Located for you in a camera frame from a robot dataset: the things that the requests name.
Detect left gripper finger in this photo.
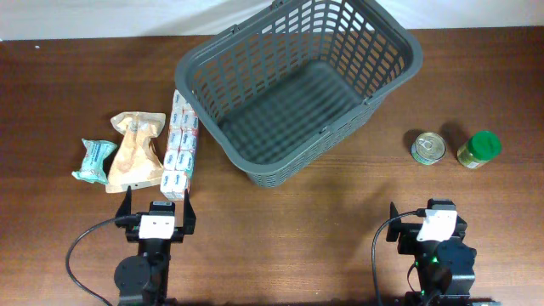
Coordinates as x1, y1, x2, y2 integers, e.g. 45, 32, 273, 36
115, 186, 132, 227
182, 190, 196, 235

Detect brown paper pouch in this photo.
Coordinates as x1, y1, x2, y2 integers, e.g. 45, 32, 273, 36
105, 111, 166, 193

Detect teal wet wipes packet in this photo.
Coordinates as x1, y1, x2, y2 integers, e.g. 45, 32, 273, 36
71, 139, 117, 185

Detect multipack of small cartons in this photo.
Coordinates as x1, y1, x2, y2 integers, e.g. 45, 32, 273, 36
160, 89, 200, 201

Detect green lid glass jar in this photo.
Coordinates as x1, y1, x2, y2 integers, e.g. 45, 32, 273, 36
456, 131, 502, 169

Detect tin can with pull tab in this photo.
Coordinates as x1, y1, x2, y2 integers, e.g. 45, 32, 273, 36
411, 132, 446, 166

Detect grey plastic shopping basket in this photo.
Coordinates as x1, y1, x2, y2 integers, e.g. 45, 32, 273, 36
175, 0, 423, 188

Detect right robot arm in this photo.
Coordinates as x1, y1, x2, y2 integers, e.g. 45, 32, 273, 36
386, 199, 477, 305

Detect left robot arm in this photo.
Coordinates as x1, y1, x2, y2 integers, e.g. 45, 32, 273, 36
114, 189, 196, 305

